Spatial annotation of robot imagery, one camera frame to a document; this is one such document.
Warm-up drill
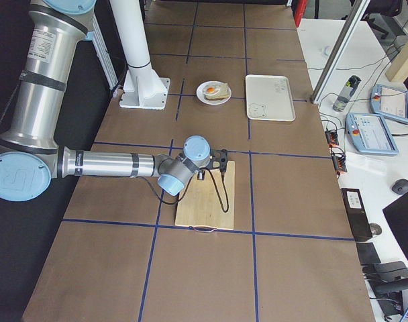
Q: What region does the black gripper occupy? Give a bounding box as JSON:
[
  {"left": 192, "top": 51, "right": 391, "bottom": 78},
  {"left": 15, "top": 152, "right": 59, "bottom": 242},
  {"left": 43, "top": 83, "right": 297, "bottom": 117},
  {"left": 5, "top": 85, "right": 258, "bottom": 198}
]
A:
[{"left": 197, "top": 170, "right": 206, "bottom": 180}]

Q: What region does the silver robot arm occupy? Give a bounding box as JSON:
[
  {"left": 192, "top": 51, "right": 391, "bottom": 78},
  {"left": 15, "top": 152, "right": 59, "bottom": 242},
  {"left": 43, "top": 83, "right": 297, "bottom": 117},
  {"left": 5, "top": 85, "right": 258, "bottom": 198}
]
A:
[{"left": 0, "top": 1, "right": 212, "bottom": 201}]

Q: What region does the brown bread slice on plate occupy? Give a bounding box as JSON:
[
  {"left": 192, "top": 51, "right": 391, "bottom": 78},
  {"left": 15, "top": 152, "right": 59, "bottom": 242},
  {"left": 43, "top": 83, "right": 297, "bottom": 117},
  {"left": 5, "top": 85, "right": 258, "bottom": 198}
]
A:
[{"left": 203, "top": 83, "right": 230, "bottom": 101}]

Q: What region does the wooden cutting board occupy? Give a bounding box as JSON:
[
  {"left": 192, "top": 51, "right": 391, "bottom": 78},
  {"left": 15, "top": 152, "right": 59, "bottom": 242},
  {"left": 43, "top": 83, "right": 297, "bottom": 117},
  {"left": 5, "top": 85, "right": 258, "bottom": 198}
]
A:
[{"left": 174, "top": 161, "right": 235, "bottom": 230}]

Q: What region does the fried egg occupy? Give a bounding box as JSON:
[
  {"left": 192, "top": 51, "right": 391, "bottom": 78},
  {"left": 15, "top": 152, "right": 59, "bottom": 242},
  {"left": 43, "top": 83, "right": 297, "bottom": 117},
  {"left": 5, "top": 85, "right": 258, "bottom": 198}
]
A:
[{"left": 203, "top": 85, "right": 220, "bottom": 96}]

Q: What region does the white mounting column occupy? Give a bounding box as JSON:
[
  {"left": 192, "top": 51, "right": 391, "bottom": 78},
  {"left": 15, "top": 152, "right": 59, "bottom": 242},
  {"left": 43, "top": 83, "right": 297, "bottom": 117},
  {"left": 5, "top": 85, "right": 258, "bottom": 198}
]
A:
[{"left": 110, "top": 0, "right": 170, "bottom": 110}]

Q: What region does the cream bear tray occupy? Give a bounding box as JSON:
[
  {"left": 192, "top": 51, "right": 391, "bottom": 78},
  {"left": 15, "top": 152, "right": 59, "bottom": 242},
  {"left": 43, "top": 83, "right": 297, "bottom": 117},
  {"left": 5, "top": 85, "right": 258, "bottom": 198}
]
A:
[{"left": 245, "top": 74, "right": 296, "bottom": 121}]

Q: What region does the orange black connector block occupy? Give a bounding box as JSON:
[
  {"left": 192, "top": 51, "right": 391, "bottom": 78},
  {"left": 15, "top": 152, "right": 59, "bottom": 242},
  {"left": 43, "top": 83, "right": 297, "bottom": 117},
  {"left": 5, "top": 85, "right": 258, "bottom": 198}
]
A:
[{"left": 325, "top": 129, "right": 347, "bottom": 176}]

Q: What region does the black box on desk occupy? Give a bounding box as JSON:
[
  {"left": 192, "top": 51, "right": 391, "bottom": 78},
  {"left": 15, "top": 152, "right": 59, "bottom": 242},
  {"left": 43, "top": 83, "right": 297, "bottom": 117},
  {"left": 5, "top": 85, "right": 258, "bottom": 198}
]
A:
[{"left": 340, "top": 188, "right": 372, "bottom": 242}]

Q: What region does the near teach pendant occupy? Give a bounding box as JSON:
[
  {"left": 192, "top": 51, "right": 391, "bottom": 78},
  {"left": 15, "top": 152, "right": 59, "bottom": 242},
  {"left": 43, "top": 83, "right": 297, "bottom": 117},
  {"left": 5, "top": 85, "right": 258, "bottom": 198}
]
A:
[{"left": 345, "top": 113, "right": 399, "bottom": 156}]

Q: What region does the teach pendant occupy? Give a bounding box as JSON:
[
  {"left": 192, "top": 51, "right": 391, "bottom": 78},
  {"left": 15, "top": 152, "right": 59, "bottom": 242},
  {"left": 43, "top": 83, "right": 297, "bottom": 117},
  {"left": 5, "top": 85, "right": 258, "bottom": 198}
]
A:
[
  {"left": 345, "top": 113, "right": 399, "bottom": 156},
  {"left": 370, "top": 84, "right": 408, "bottom": 123}
]

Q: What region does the clear water bottle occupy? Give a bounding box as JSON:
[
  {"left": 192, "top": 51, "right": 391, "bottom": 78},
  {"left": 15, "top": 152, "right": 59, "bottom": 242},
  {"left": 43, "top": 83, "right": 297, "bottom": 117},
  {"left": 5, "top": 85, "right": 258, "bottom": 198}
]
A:
[{"left": 332, "top": 75, "right": 361, "bottom": 112}]

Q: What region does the far teach pendant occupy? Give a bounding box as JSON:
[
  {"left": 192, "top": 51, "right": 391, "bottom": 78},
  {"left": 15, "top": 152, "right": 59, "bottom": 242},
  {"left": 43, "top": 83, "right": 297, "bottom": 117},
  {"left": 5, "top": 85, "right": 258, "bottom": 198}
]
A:
[{"left": 370, "top": 84, "right": 408, "bottom": 123}]

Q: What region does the black computer mouse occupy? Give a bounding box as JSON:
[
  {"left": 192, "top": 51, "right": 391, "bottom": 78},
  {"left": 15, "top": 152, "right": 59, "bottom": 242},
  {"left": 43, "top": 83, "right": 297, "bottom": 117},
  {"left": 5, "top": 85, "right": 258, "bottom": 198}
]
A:
[{"left": 391, "top": 178, "right": 408, "bottom": 195}]

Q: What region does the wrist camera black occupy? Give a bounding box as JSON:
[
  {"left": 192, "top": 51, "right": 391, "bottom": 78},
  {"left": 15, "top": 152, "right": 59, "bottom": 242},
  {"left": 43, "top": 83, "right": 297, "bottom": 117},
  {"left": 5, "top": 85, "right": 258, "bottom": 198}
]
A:
[{"left": 207, "top": 149, "right": 228, "bottom": 172}]

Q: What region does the aluminium frame post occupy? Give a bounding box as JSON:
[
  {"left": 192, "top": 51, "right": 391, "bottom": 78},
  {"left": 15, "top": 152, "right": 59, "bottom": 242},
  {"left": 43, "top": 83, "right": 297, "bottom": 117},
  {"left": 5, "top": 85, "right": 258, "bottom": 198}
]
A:
[{"left": 311, "top": 0, "right": 370, "bottom": 103}]

